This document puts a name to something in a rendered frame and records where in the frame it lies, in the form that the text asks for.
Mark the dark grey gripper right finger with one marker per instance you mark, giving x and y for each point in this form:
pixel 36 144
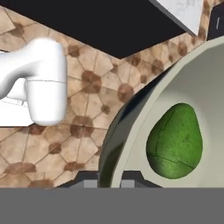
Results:
pixel 137 176

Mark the black appliance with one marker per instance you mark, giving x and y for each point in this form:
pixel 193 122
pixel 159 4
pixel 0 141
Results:
pixel 216 20

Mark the black cupboard run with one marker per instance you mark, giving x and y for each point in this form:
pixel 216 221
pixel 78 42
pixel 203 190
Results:
pixel 102 23

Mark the green avocado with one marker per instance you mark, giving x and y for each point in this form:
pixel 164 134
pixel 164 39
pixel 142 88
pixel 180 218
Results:
pixel 176 143

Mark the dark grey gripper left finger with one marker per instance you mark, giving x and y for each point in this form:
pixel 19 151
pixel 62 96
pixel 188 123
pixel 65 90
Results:
pixel 81 176

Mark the pale grey bowl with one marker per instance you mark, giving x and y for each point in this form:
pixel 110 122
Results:
pixel 186 81

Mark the white rounded object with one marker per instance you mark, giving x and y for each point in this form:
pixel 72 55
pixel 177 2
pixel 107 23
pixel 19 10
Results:
pixel 43 87

